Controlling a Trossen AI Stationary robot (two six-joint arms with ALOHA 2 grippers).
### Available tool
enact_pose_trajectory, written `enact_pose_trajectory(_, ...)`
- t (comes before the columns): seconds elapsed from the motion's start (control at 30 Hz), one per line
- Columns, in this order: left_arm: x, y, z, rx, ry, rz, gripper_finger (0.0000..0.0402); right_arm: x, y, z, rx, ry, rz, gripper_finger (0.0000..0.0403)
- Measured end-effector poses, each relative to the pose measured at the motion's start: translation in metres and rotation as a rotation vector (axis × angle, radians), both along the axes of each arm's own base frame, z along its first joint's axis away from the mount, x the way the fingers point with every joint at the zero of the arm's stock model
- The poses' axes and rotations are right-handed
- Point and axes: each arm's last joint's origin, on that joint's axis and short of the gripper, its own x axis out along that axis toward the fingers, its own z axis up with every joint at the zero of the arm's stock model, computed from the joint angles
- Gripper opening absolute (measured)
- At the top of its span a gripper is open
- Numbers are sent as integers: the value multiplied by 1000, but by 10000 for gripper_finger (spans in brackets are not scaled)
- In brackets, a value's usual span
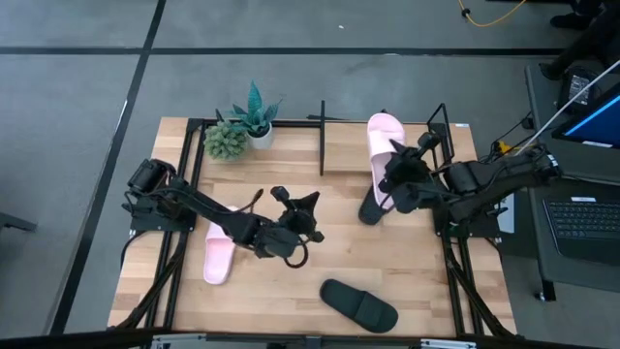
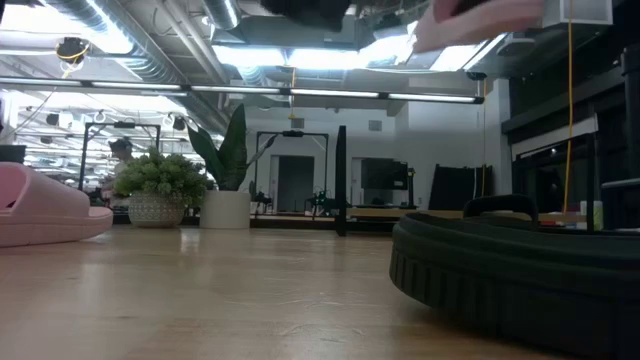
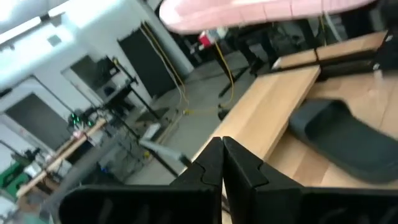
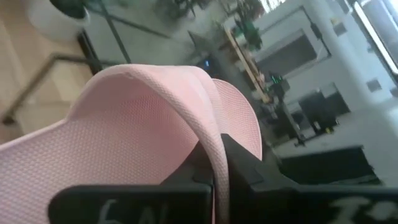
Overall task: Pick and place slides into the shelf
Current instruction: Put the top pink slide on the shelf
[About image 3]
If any wooden background table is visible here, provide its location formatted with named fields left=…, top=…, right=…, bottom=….
left=15, top=118, right=108, bottom=200

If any pink rubber slide sandal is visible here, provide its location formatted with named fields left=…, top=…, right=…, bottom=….
left=159, top=0, right=379, bottom=35

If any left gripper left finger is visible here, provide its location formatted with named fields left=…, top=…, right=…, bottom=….
left=58, top=136, right=224, bottom=224

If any red white container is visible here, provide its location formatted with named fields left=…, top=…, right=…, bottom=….
left=198, top=27, right=230, bottom=48

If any black rubber slide sandal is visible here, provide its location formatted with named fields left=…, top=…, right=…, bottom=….
left=288, top=98, right=398, bottom=185

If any black wall monitor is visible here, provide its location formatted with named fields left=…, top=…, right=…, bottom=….
left=68, top=55, right=121, bottom=91

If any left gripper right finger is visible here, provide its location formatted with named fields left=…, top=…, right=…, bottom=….
left=222, top=136, right=398, bottom=224

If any thick yellow hanging cable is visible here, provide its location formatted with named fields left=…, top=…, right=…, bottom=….
left=213, top=39, right=236, bottom=108

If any black leaning panel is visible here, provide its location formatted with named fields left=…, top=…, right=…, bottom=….
left=117, top=21, right=178, bottom=99

